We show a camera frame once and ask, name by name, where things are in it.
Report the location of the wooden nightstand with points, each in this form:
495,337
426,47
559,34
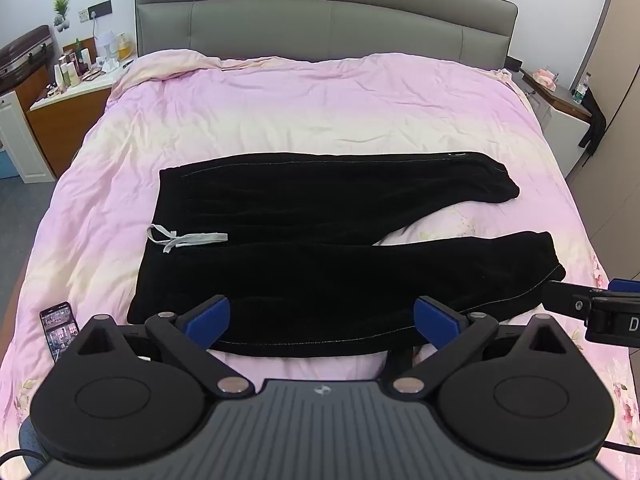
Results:
65,120

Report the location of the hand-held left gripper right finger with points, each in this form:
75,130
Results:
437,321

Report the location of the black pants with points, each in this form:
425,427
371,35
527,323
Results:
325,270

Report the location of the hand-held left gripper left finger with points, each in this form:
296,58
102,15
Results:
210,317

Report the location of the grey bed headboard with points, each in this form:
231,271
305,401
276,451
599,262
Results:
325,25

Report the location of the dark wall switch panel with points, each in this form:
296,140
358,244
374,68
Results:
100,8

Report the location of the pink tissue box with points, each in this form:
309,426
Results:
545,80

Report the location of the yellow bottle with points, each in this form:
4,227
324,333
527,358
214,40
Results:
123,47

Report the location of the small potted plant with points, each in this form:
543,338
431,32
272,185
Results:
61,10

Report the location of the grey nightstand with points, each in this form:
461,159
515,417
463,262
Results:
565,130

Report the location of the white wall socket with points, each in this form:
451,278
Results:
84,14

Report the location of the beige wardrobe door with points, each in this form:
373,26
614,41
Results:
620,110

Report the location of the blue bin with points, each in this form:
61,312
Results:
7,165

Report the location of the clear water bottle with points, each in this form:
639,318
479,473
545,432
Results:
581,90

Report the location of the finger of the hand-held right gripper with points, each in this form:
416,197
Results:
625,285
565,300

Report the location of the black hanging garment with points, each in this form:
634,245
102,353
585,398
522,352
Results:
596,120

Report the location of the black smartphone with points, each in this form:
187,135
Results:
60,327

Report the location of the pink blanket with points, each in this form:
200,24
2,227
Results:
325,105

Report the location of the white table lamp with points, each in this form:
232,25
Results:
106,42

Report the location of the group of cosmetic bottles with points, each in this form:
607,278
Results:
70,72

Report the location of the brown suitcase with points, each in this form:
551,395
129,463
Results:
22,55

